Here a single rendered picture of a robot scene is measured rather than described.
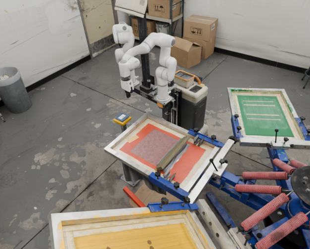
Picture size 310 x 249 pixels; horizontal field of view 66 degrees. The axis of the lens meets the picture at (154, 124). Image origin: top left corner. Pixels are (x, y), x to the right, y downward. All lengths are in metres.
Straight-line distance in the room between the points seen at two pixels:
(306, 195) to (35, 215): 2.61
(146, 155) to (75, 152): 1.71
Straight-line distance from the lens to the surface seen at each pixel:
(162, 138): 2.12
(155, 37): 1.87
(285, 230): 1.51
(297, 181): 1.57
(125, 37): 2.15
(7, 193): 3.49
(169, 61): 2.01
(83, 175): 3.23
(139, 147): 2.06
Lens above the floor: 2.46
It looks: 42 degrees down
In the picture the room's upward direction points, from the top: 4 degrees counter-clockwise
